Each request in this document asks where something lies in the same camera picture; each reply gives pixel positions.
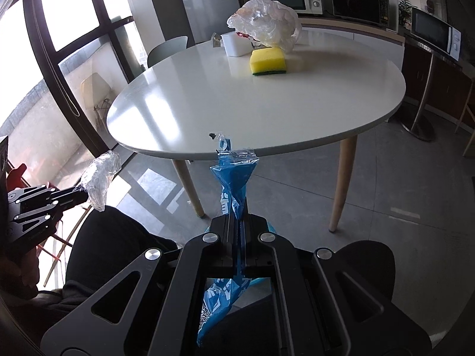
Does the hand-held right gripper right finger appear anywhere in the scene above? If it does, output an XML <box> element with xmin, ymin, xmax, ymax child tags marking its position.
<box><xmin>237</xmin><ymin>215</ymin><xmax>433</xmax><ymax>356</ymax></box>

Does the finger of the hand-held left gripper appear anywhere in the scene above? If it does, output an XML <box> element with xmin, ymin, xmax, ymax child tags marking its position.
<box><xmin>9</xmin><ymin>195</ymin><xmax>90</xmax><ymax>235</ymax></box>
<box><xmin>7</xmin><ymin>183</ymin><xmax>88</xmax><ymax>204</ymax></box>

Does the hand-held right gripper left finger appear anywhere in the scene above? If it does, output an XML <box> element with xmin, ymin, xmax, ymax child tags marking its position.
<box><xmin>41</xmin><ymin>215</ymin><xmax>238</xmax><ymax>356</ymax></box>

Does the clear plastic wrap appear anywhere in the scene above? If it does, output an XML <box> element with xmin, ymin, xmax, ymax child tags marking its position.
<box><xmin>80</xmin><ymin>151</ymin><xmax>121</xmax><ymax>212</ymax></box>

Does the blue snack packet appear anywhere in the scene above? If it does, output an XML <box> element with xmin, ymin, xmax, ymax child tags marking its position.
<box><xmin>197</xmin><ymin>133</ymin><xmax>277</xmax><ymax>347</ymax></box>

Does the yellow sponge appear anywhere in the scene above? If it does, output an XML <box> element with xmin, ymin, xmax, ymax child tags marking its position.
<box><xmin>249</xmin><ymin>47</ymin><xmax>288</xmax><ymax>77</ymax></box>

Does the person's left hand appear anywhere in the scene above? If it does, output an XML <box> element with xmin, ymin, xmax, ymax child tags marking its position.
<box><xmin>0</xmin><ymin>243</ymin><xmax>41</xmax><ymax>299</ymax></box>

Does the black framed glass door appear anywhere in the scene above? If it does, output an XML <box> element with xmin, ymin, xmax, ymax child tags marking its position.
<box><xmin>0</xmin><ymin>0</ymin><xmax>136</xmax><ymax>156</ymax></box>

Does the white outdoor chair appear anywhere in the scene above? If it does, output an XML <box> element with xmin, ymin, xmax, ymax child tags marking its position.
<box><xmin>81</xmin><ymin>72</ymin><xmax>112</xmax><ymax>127</ymax></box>

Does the person's right leg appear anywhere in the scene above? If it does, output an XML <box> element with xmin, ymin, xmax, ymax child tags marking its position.
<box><xmin>334</xmin><ymin>240</ymin><xmax>396</xmax><ymax>301</ymax></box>

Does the round white table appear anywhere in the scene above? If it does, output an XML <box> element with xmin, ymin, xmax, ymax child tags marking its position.
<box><xmin>106</xmin><ymin>22</ymin><xmax>406</xmax><ymax>232</ymax></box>

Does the white plastic cup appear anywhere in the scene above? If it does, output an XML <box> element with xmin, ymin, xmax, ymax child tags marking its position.
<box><xmin>220</xmin><ymin>31</ymin><xmax>257</xmax><ymax>57</ymax></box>

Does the translucent white plastic bag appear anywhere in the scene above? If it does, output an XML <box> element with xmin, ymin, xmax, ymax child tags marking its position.
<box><xmin>227</xmin><ymin>0</ymin><xmax>303</xmax><ymax>53</ymax></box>

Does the grey refrigerator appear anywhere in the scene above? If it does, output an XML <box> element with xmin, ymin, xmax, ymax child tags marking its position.
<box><xmin>174</xmin><ymin>0</ymin><xmax>242</xmax><ymax>44</ymax></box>

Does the white kitchen counter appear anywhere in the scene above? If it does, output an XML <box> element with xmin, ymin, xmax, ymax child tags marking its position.
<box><xmin>297</xmin><ymin>13</ymin><xmax>406</xmax><ymax>47</ymax></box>

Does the dark wooden sideboard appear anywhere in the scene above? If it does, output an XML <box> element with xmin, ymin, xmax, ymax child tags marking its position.
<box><xmin>403</xmin><ymin>31</ymin><xmax>475</xmax><ymax>134</ymax></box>

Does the white microwave with black door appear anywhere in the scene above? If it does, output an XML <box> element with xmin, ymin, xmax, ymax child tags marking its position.
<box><xmin>410</xmin><ymin>7</ymin><xmax>463</xmax><ymax>60</ymax></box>

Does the green potted plant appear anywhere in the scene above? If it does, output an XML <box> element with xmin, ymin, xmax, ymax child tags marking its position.
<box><xmin>398</xmin><ymin>0</ymin><xmax>414</xmax><ymax>32</ymax></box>

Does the metal pedestal stand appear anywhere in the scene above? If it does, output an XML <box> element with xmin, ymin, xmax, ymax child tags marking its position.
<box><xmin>403</xmin><ymin>50</ymin><xmax>436</xmax><ymax>142</ymax></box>

